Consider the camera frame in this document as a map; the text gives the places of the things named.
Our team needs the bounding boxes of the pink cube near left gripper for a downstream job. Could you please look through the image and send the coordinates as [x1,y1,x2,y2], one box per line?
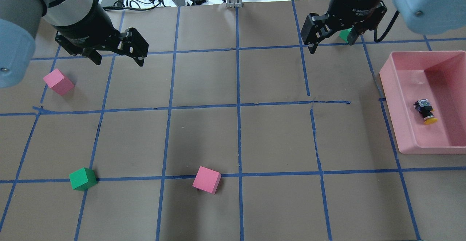
[43,69,75,96]

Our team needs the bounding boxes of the green cube near right gripper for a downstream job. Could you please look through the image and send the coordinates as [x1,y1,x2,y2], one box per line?
[339,28,352,43]

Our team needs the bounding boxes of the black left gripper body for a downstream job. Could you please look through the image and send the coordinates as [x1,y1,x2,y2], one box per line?
[55,4,120,56]

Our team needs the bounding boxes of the pink plastic tray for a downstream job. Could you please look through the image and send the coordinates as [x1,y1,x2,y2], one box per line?
[380,51,466,154]

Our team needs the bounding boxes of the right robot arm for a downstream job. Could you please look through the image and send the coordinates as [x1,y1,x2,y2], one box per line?
[301,0,466,54]

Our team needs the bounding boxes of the pink cube centre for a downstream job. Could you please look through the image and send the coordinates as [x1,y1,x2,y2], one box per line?
[192,166,221,194]

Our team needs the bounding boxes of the green cube front left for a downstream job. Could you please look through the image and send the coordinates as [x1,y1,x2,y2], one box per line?
[69,167,98,191]

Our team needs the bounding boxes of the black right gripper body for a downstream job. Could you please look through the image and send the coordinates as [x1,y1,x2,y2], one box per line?
[326,0,382,36]

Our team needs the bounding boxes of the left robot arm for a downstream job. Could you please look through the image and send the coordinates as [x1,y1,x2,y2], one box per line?
[0,0,149,88]

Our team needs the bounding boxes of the yellow push button switch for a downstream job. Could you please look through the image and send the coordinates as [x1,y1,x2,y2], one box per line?
[413,99,438,125]

